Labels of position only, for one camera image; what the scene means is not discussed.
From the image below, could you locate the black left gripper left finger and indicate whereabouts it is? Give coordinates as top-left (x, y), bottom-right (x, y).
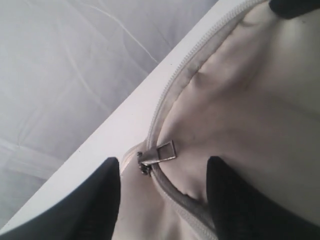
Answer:
top-left (0, 157), bottom-right (121, 240)

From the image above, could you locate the white backdrop curtain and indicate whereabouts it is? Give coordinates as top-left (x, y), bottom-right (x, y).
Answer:
top-left (0, 0), bottom-right (215, 226)

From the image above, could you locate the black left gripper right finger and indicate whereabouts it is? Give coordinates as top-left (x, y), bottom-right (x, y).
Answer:
top-left (206, 156), bottom-right (320, 240)

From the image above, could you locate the cream fabric duffel bag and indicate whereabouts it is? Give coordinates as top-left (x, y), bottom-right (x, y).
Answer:
top-left (112, 0), bottom-right (320, 240)

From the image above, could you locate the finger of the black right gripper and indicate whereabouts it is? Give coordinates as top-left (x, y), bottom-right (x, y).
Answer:
top-left (268, 0), bottom-right (320, 20)

